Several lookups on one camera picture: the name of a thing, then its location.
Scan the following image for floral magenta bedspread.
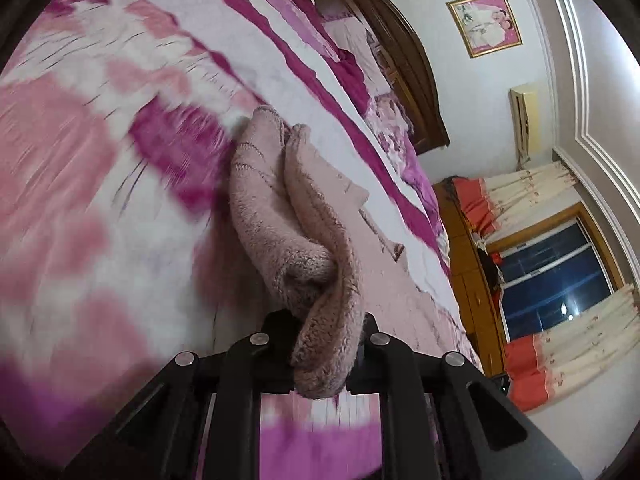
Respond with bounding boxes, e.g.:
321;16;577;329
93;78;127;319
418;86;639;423
0;0;483;480

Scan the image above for window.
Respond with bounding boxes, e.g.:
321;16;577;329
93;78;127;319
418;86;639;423
491;216;617;342

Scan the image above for cream air conditioner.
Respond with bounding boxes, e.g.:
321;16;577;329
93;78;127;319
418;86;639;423
508;82;544;169

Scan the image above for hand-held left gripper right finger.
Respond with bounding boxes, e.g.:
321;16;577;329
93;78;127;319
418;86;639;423
346;312;529;480

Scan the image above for cream and orange curtain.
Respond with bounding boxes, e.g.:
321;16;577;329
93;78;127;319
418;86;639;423
504;282;640;414
449;162;587;242

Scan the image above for folded magenta blanket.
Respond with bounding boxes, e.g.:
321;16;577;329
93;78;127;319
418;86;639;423
320;45;373;106

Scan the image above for dark clothes pile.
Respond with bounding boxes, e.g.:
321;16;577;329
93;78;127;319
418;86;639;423
474;246;505;288

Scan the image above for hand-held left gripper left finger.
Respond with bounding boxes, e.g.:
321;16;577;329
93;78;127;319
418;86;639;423
65;310;301;480

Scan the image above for pink knitted sweater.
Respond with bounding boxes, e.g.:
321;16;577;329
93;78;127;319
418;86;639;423
227;105;484;401

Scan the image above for low wooden cabinet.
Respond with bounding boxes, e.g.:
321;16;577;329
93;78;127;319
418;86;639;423
432;179;510;377

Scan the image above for purple floral quilt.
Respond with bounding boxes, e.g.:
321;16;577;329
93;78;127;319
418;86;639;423
364;94;453;271

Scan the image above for lavender pillow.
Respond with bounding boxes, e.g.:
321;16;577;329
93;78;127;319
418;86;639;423
324;15;392;97

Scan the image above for dark wooden headboard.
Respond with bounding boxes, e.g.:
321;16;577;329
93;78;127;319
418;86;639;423
302;0;451;157

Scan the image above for gold framed wall picture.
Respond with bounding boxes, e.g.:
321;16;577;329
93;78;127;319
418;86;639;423
446;0;524;60

